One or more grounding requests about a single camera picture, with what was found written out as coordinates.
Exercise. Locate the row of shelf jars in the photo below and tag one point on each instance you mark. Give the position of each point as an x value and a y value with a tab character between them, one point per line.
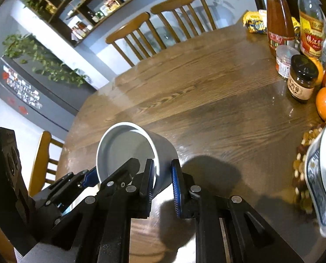
108	5

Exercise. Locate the small white bowl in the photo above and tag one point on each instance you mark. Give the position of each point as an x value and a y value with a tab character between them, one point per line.
124	148

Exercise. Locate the dish of mixed nuts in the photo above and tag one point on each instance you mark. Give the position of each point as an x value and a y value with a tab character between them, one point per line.
301	167

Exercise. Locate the blue patterned white porcelain dish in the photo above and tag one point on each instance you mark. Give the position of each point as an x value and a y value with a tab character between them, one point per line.
320	191

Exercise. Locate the grey refrigerator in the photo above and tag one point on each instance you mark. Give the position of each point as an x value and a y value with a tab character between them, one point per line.
59	101

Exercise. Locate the black lidded glass jar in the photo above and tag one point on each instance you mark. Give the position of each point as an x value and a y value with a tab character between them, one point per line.
301	85

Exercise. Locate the clear bottle with yellow label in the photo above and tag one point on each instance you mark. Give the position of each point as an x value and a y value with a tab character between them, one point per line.
312	30

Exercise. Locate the plastic jar with red label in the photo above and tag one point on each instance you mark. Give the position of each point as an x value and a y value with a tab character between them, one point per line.
285	65

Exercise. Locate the wooden chair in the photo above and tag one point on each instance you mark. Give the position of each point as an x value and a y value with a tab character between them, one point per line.
44	153
127	28
179	1

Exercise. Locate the trailing green plant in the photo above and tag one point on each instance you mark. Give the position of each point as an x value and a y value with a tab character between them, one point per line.
42	60

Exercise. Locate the cluster of fridge photo magnets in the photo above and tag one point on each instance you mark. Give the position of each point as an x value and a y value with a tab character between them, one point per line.
20	85

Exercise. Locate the red sauce bottle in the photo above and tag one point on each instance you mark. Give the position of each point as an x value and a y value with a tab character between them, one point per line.
278	19

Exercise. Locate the dark wooden wall shelf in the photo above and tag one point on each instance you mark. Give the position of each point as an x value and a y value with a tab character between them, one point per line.
111	16

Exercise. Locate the yellow snack packet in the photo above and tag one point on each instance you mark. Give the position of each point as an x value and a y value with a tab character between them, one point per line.
254	23

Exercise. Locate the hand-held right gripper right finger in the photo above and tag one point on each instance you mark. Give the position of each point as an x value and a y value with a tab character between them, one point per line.
176	189

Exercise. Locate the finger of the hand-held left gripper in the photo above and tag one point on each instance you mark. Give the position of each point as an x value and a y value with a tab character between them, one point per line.
90	176
133	167

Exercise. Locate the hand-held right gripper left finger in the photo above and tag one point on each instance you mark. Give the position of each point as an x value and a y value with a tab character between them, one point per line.
149	180

